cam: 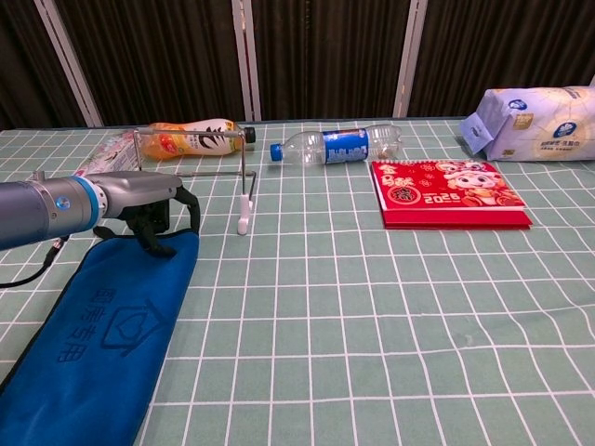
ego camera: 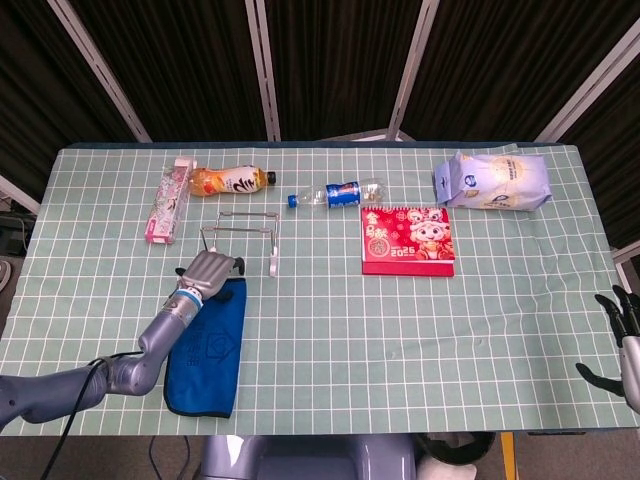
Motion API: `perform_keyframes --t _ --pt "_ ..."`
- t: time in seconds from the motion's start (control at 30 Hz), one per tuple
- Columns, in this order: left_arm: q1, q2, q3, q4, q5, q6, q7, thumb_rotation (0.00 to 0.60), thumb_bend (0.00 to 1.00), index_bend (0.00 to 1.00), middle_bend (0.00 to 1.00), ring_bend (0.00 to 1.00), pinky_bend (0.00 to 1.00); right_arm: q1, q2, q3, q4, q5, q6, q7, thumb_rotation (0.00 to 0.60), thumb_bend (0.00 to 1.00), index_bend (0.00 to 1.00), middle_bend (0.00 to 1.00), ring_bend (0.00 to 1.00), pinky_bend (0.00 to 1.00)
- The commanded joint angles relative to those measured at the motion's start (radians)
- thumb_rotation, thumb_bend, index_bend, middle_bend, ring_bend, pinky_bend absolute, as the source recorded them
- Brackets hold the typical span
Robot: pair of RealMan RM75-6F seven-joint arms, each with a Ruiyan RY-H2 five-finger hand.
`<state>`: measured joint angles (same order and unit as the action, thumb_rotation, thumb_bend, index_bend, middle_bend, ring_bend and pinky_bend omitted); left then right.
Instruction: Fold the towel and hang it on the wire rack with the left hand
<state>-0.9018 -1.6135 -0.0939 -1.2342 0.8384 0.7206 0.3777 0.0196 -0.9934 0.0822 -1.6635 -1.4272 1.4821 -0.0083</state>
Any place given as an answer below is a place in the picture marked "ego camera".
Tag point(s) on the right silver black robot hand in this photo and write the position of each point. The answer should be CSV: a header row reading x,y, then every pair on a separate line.
x,y
632,350

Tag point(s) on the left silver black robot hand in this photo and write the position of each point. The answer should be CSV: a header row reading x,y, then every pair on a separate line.
x,y
207,272

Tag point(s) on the blue towel with dark back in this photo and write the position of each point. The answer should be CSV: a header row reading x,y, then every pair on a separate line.
x,y
215,360

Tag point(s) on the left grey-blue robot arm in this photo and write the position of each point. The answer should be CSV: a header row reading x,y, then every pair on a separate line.
x,y
155,340

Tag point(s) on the lavender robot base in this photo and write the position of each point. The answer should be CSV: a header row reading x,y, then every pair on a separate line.
x,y
300,460

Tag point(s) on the pink floral toothpaste box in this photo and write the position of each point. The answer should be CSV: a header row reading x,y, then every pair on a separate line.
x,y
167,205

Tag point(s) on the orange tea drink bottle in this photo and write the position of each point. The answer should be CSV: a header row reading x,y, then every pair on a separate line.
x,y
225,182

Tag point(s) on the clear bottle with blue label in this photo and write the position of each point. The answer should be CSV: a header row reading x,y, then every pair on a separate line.
x,y
342,195

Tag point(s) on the black waste bin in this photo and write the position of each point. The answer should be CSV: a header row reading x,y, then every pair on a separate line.
x,y
470,447

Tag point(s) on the red desk calendar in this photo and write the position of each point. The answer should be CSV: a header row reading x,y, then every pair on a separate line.
x,y
400,235

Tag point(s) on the green checkered tablecloth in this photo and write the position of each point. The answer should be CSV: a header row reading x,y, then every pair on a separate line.
x,y
400,325

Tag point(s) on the lavender tissue pack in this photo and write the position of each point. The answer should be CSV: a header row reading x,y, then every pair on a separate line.
x,y
495,182

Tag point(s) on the white divider frame post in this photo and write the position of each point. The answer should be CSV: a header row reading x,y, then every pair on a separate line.
x,y
100,70
412,70
264,70
627,252
590,82
17,194

